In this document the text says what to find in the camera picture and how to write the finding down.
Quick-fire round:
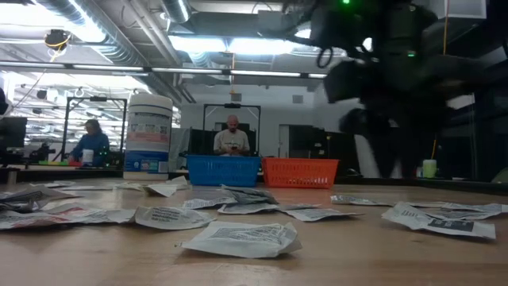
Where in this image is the white door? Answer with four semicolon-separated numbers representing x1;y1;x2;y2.
278;124;291;159

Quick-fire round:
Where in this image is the bright ceiling light panel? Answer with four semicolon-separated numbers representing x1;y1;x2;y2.
167;34;314;56

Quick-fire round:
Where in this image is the long white gauze packet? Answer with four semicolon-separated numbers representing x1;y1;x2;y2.
165;175;192;191
140;182;179;199

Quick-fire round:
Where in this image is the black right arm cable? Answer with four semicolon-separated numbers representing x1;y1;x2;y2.
316;46;335;70

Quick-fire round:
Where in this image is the green striped bandage strip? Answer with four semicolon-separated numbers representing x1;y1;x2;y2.
114;181;144;192

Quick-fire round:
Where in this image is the narrow silver ventilation duct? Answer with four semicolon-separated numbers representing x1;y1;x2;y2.
160;0;192;25

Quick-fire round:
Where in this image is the white wipes canister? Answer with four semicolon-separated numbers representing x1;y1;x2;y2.
122;94;175;182

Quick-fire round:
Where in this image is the orange plastic basket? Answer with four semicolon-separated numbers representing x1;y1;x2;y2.
261;157;341;190

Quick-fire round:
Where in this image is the grey cloth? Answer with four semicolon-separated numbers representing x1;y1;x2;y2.
167;127;192;173

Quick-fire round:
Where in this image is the black monitor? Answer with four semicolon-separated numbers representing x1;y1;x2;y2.
0;116;29;151

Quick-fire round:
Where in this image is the black background panel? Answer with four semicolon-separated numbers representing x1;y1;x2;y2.
189;122;258;157

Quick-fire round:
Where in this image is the long ceiling tube light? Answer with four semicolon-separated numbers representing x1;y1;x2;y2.
0;60;329;79

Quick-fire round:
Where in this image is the crumpled white text packet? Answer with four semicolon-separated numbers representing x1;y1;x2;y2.
180;221;303;260

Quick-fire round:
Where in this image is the blue plastic basket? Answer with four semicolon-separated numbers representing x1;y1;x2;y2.
186;154;262;187

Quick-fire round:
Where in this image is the person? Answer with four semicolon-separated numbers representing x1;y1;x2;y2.
213;114;251;157
67;118;111;167

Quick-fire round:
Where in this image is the black background station frame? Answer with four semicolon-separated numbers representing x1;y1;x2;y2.
202;102;262;158
60;95;129;163

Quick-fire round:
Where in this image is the coloured blocks row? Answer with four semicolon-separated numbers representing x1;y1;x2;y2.
37;160;84;168

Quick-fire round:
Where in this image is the white packet with black square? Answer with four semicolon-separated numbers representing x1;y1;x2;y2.
380;201;498;241

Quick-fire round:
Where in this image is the yellow hanging cable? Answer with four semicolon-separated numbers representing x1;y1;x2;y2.
430;0;449;160

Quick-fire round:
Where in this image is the pale green cup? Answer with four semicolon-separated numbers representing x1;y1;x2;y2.
421;159;437;179

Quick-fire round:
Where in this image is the wide silver ventilation duct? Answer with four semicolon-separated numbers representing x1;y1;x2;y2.
35;0;187;105

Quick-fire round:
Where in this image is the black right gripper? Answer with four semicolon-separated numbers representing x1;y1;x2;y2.
323;59;449;179

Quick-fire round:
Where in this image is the yellow black cable reel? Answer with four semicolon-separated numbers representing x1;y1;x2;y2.
43;28;72;52

